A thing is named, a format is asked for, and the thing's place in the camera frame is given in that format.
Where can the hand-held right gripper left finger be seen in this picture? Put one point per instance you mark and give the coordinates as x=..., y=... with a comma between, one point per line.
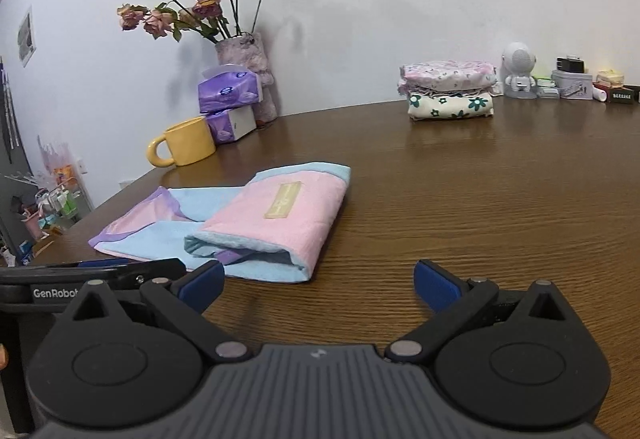
x=202, y=286

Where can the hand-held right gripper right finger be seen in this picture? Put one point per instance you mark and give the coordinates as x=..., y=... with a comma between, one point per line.
x=435, y=286

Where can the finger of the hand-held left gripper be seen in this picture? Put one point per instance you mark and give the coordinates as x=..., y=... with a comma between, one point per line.
x=102, y=263
x=150, y=270

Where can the pink blue purple-trimmed vest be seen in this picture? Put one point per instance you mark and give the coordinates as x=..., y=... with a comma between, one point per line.
x=290, y=219

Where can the pink cup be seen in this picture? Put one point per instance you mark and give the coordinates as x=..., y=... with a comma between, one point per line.
x=32, y=225

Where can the clear acrylic organizer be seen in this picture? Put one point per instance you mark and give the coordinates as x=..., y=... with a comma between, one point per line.
x=55, y=199

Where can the yellow mug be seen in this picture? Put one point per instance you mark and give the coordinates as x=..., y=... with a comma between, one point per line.
x=190, y=141

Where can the grey refrigerator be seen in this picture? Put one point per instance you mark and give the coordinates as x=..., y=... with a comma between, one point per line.
x=7, y=144

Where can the purple tissue pack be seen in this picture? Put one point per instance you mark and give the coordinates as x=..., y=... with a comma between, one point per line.
x=227, y=91
x=230, y=125

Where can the cream green-flowered folded cloth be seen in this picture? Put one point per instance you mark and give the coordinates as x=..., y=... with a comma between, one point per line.
x=450, y=106

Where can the pink floral folded cloth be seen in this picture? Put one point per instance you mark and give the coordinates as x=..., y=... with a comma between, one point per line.
x=445, y=75

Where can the fuzzy pink vase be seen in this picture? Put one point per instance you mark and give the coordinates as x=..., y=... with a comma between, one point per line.
x=245, y=56

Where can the white astronaut speaker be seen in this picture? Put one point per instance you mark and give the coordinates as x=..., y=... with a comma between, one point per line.
x=520, y=59

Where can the grey tin box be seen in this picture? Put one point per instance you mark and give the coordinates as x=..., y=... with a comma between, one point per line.
x=572, y=85

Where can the white tube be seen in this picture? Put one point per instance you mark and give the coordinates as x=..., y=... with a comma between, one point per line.
x=600, y=94

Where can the black power adapter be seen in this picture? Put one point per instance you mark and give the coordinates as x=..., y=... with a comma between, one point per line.
x=570, y=65

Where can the black labelled box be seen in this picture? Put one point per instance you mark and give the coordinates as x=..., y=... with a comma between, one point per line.
x=624, y=96

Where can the white wall socket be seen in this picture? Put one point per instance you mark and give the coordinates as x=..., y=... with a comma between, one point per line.
x=125, y=183
x=82, y=166

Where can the wall poster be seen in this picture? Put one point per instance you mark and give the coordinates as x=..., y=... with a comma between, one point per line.
x=26, y=36

